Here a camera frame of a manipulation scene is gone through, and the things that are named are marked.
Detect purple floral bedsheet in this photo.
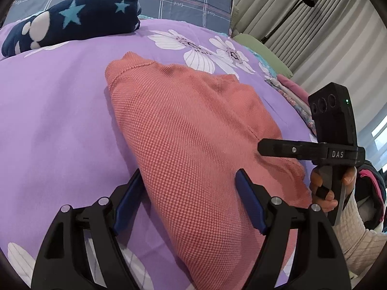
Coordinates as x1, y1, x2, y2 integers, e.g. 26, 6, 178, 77
0, 18, 318, 290

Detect navy star print fleece blanket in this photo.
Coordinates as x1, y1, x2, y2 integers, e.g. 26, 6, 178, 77
1, 0, 141, 58

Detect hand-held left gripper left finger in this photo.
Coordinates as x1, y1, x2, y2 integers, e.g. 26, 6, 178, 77
31, 168, 142, 290

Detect dark jacket with pink trim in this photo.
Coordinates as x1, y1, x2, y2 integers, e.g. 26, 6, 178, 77
352, 159, 387, 234

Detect salmon pink knit garment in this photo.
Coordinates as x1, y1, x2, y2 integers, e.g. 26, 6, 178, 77
104, 52, 313, 290

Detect person's right forearm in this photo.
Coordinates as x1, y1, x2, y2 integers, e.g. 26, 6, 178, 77
332, 187, 387, 276

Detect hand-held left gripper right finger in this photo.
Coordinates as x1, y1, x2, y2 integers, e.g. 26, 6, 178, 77
235, 169, 353, 290

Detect green pillow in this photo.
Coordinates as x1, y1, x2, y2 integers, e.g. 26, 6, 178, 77
232, 33, 294, 80

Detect stack of folded pink clothes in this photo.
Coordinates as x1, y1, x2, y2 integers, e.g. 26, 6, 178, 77
265, 73, 318, 135

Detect person's right hand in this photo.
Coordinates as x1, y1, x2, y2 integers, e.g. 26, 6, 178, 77
309, 166, 358, 215

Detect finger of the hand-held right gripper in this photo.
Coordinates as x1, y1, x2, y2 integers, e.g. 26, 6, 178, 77
258, 138, 327, 161

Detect black floor lamp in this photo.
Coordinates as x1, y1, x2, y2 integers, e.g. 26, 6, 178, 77
260, 0, 320, 44

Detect beige curtain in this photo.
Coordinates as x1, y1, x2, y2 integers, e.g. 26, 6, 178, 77
234, 0, 387, 158

